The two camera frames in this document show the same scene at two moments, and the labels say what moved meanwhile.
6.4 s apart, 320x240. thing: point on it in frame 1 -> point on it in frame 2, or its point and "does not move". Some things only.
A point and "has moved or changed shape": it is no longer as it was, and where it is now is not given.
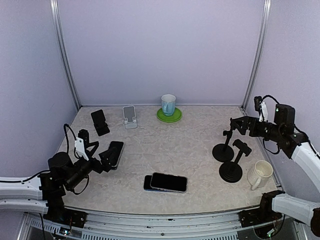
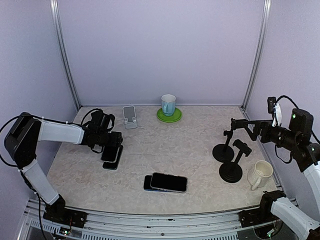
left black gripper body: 97,167 -> 115,141
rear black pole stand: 224,152 does not move
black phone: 169,182 does not move
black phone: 115,150 has moved or changed shape
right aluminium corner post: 250,82 does not move
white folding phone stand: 130,120 does not move
